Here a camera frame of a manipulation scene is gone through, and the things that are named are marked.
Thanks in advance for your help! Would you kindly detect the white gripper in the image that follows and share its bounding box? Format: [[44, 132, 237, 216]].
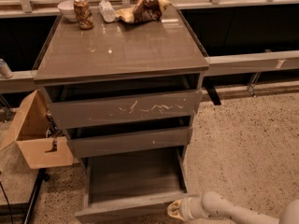
[[167, 196, 206, 221]]

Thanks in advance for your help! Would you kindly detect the grey bottom drawer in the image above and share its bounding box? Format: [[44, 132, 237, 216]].
[[76, 147, 189, 224]]

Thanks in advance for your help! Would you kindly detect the grey drawer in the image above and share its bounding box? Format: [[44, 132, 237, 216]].
[[76, 147, 189, 224], [46, 74, 201, 129], [67, 116, 192, 158]]

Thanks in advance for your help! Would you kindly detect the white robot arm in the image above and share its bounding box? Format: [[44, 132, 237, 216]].
[[167, 191, 299, 224]]

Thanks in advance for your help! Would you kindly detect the grey middle drawer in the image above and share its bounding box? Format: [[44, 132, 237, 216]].
[[67, 116, 192, 158]]

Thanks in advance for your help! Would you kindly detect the grey top drawer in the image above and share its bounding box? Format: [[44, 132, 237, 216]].
[[46, 74, 201, 129]]

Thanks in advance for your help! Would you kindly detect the grey drawer cabinet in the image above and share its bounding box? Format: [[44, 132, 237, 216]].
[[32, 4, 210, 173]]

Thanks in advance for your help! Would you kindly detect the black floor bar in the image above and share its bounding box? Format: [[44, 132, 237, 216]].
[[21, 168, 50, 224]]

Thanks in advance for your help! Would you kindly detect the open cardboard box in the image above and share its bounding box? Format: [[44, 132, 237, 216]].
[[1, 91, 74, 169]]

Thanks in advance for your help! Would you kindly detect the brown soda can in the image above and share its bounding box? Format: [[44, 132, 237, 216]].
[[74, 0, 93, 30]]

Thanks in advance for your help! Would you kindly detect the white bowl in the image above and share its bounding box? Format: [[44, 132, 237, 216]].
[[57, 0, 77, 22]]

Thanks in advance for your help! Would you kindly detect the black cable on floor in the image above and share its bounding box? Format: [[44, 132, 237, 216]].
[[0, 181, 15, 224]]

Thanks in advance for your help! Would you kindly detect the grey horizontal rail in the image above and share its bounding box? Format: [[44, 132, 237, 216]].
[[0, 50, 299, 93]]

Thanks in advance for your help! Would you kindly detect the white can on rail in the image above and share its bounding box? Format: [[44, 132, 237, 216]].
[[0, 59, 13, 78]]

